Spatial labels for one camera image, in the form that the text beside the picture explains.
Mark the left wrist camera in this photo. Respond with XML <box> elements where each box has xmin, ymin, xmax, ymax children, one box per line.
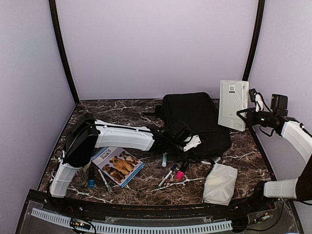
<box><xmin>183</xmin><ymin>135</ymin><xmax>201</xmax><ymax>152</ymax></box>

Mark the black front rail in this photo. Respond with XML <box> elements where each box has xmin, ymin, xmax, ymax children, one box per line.
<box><xmin>26</xmin><ymin>189</ymin><xmax>277</xmax><ymax>220</ymax></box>

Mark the right black frame post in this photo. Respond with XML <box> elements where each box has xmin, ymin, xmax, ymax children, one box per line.
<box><xmin>242</xmin><ymin>0</ymin><xmax>265</xmax><ymax>81</ymax></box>

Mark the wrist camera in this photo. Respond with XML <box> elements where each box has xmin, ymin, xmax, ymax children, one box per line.
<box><xmin>249</xmin><ymin>89</ymin><xmax>263</xmax><ymax>110</ymax></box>
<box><xmin>183</xmin><ymin>135</ymin><xmax>201</xmax><ymax>152</ymax></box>

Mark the black frame post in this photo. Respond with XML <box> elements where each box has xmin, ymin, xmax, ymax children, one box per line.
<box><xmin>242</xmin><ymin>0</ymin><xmax>265</xmax><ymax>81</ymax></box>
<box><xmin>48</xmin><ymin>0</ymin><xmax>80</xmax><ymax>105</ymax></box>

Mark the white pen blue cap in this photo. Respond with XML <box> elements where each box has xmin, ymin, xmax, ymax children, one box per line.
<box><xmin>157</xmin><ymin>164</ymin><xmax>177</xmax><ymax>188</ymax></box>

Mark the black student bag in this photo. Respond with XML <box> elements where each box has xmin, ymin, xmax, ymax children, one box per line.
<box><xmin>143</xmin><ymin>92</ymin><xmax>232</xmax><ymax>163</ymax></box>

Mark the dog picture book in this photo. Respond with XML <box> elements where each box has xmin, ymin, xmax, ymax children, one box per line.
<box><xmin>91</xmin><ymin>147</ymin><xmax>145</xmax><ymax>188</ymax></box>

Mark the black marker blue cap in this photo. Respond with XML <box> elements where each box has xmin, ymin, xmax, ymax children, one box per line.
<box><xmin>88</xmin><ymin>167</ymin><xmax>95</xmax><ymax>188</ymax></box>

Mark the grey Great Gatsby book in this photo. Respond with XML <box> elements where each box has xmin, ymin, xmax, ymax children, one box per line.
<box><xmin>218</xmin><ymin>80</ymin><xmax>249</xmax><ymax>132</ymax></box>

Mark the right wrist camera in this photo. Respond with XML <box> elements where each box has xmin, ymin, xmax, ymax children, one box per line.
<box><xmin>249</xmin><ymin>89</ymin><xmax>263</xmax><ymax>110</ymax></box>

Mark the cream patterned mug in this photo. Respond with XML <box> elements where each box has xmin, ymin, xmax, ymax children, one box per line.
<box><xmin>75</xmin><ymin>168</ymin><xmax>88</xmax><ymax>186</ymax></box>

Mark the white thin pen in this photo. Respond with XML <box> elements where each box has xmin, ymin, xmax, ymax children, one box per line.
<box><xmin>97</xmin><ymin>169</ymin><xmax>113</xmax><ymax>193</ymax></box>

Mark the white slotted cable duct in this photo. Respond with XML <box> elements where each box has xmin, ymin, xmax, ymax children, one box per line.
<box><xmin>31</xmin><ymin>207</ymin><xmax>233</xmax><ymax>234</ymax></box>

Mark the left black frame post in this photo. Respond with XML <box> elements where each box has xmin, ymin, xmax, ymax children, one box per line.
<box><xmin>48</xmin><ymin>0</ymin><xmax>80</xmax><ymax>105</ymax></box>

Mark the white glue stick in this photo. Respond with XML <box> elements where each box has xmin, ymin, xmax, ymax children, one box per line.
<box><xmin>162</xmin><ymin>153</ymin><xmax>168</xmax><ymax>167</ymax></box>

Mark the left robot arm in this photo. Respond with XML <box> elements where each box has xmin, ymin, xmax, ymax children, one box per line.
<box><xmin>48</xmin><ymin>113</ymin><xmax>201</xmax><ymax>213</ymax></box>

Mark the white cloth pouch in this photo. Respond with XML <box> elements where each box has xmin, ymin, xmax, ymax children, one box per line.
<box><xmin>202</xmin><ymin>163</ymin><xmax>238</xmax><ymax>206</ymax></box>

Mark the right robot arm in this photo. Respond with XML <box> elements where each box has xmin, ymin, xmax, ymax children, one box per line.
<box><xmin>236</xmin><ymin>89</ymin><xmax>312</xmax><ymax>212</ymax></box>

